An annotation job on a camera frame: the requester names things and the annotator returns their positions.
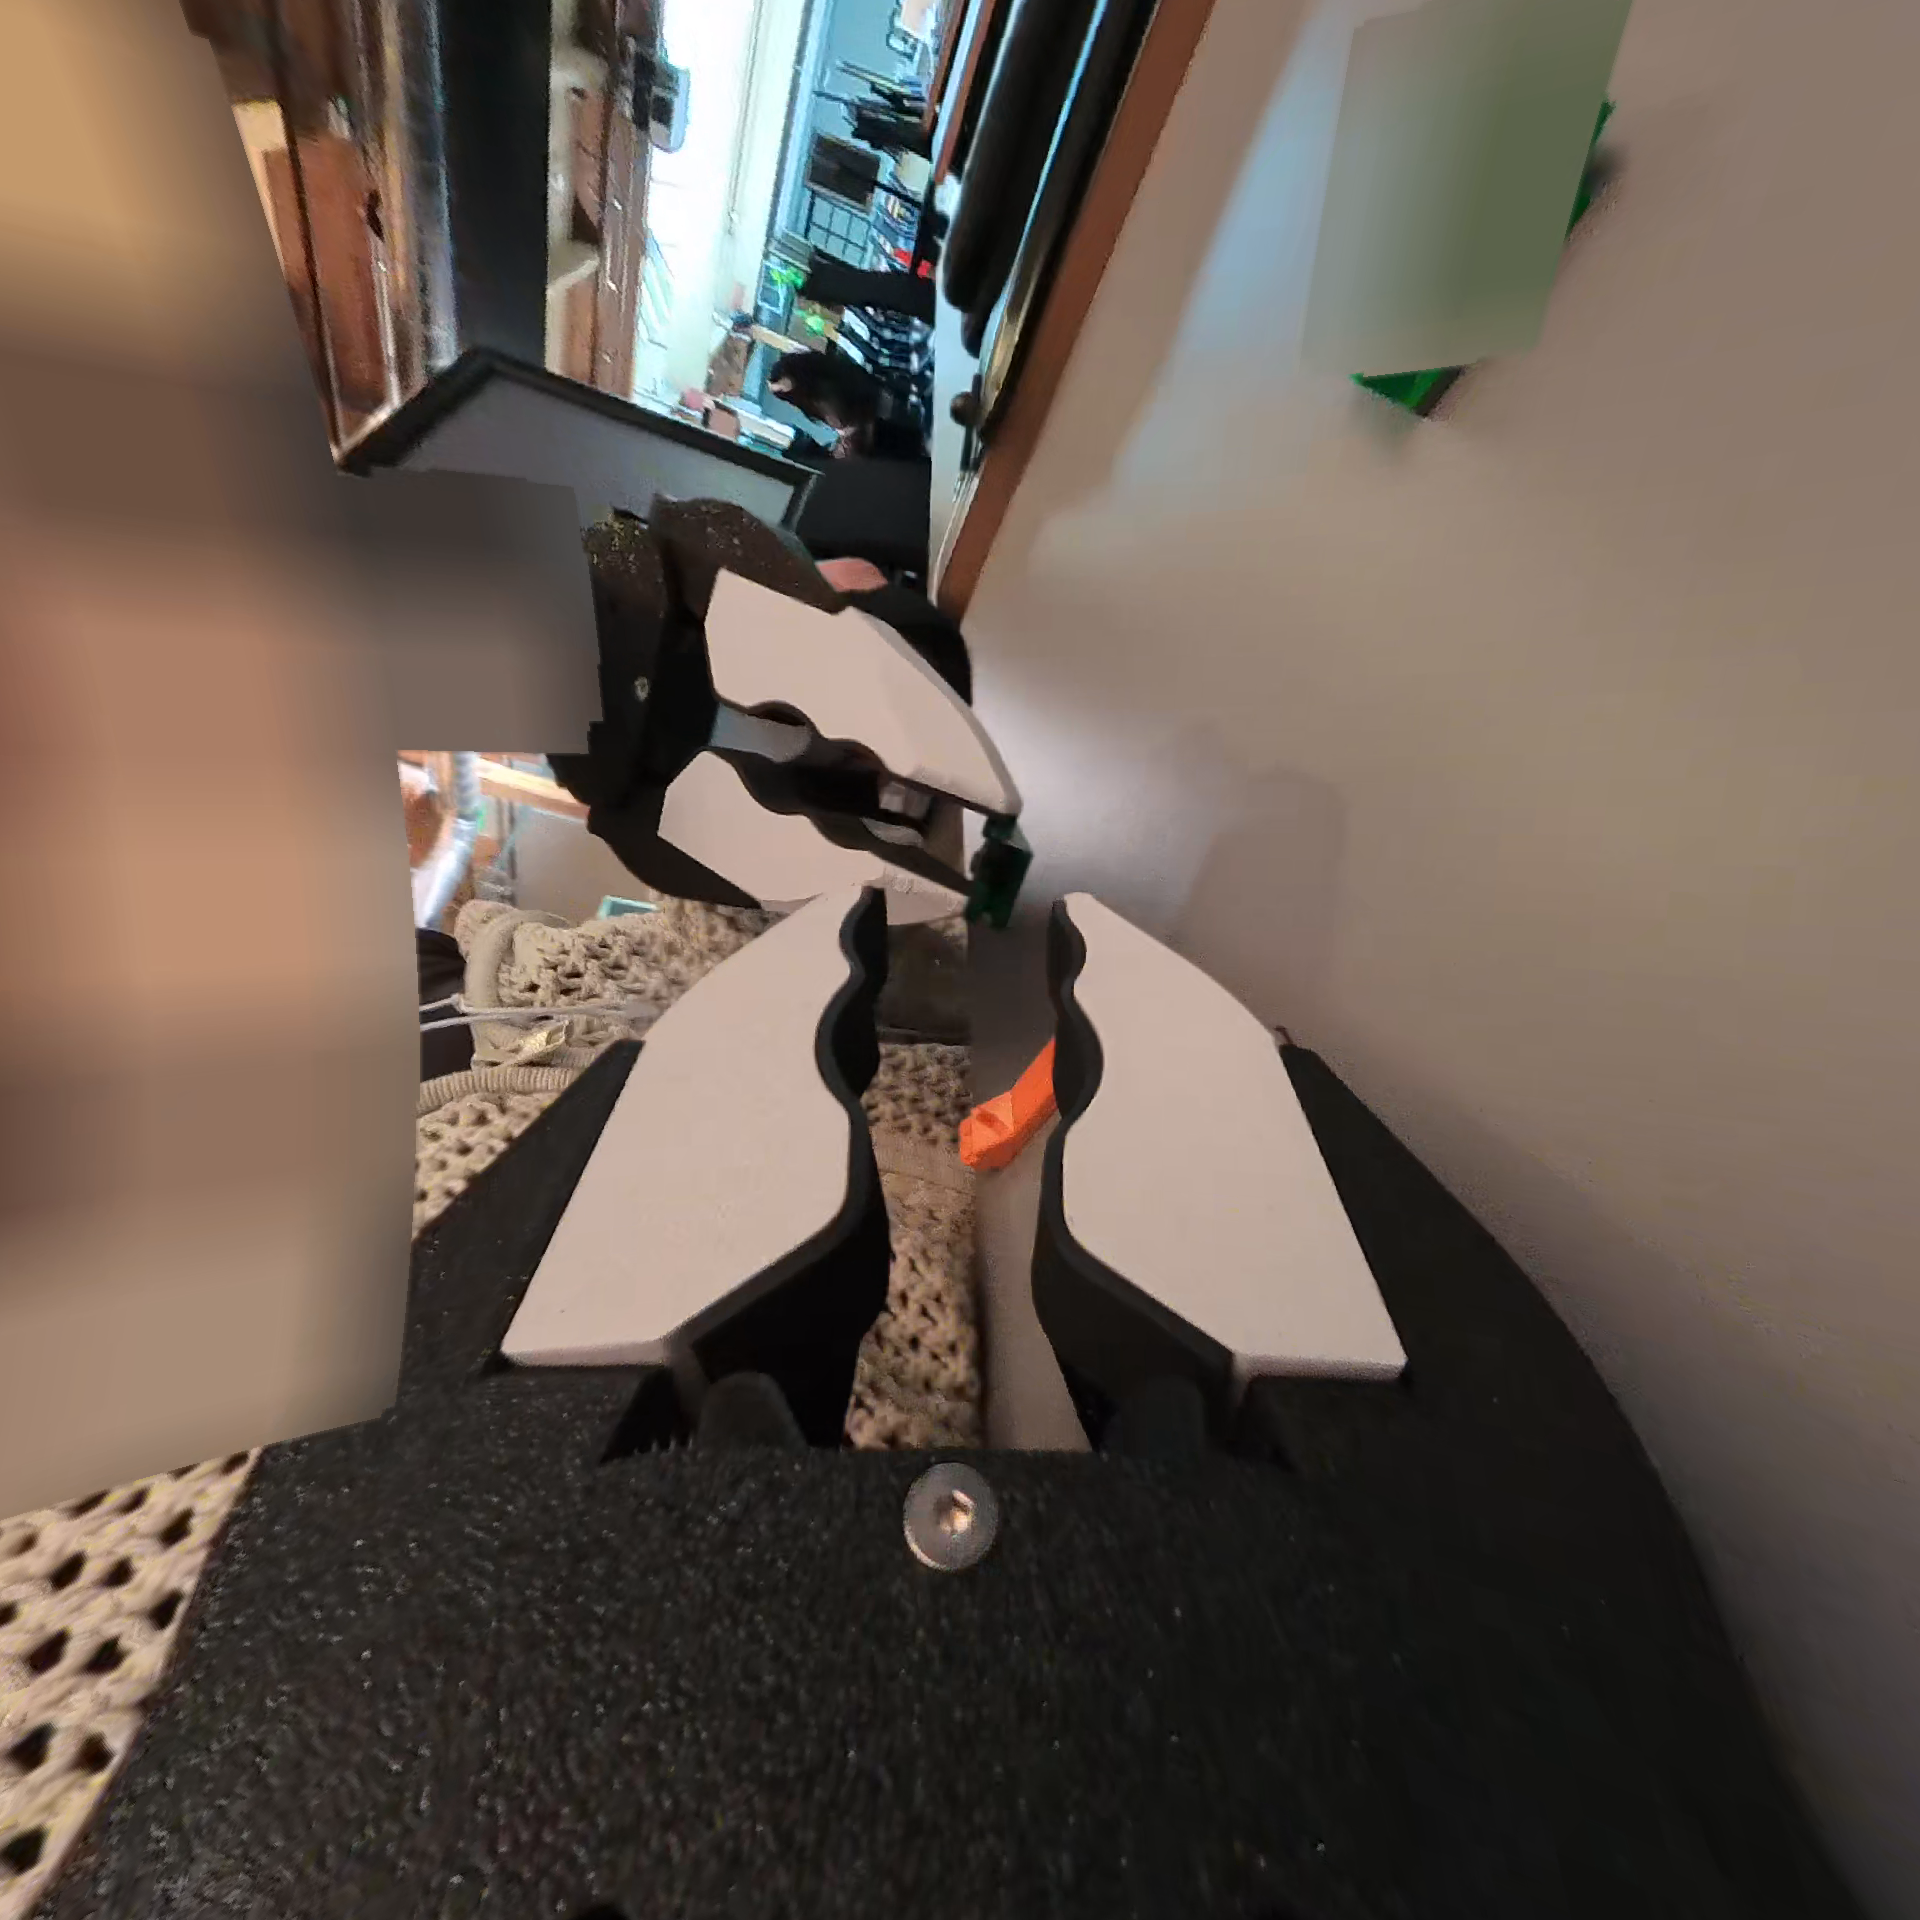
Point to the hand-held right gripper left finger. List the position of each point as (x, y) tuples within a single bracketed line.
[(705, 1186)]

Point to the dark green lego assembly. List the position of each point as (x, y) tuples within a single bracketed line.
[(997, 869)]

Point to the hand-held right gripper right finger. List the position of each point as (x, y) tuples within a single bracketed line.
[(1215, 1202)]

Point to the person's left hand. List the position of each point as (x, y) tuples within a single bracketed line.
[(855, 578)]

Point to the green lego face block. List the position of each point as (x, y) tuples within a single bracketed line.
[(1403, 388)]

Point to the orange brick separator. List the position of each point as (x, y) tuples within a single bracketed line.
[(1013, 1119)]

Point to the black computer monitor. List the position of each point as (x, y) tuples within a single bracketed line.
[(599, 435)]

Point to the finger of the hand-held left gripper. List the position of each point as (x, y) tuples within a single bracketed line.
[(839, 675), (750, 841)]

